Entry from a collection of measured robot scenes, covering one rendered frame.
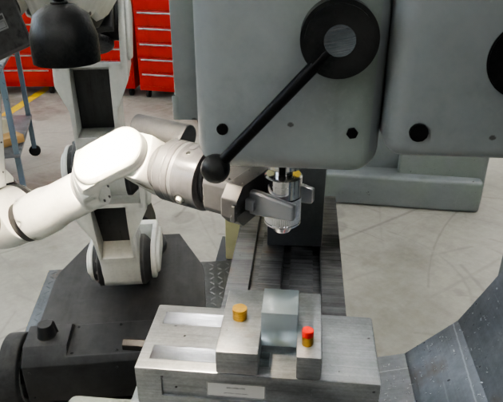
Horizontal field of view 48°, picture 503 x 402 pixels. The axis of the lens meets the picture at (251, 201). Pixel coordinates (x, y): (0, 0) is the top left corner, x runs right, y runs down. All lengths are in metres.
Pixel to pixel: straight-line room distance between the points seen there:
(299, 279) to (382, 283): 1.65
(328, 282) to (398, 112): 0.63
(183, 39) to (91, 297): 1.18
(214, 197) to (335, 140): 0.20
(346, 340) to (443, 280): 2.01
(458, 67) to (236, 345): 0.48
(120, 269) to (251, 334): 0.81
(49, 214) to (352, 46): 0.53
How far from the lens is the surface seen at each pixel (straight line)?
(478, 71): 0.55
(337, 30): 0.51
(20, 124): 4.13
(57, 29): 0.63
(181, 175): 0.73
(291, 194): 0.68
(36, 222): 0.88
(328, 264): 1.19
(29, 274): 2.97
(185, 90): 0.65
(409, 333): 2.51
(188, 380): 0.86
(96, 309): 1.67
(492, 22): 0.55
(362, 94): 0.56
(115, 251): 1.55
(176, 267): 1.80
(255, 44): 0.55
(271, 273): 1.15
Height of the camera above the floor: 1.55
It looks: 27 degrees down
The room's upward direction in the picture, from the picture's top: straight up
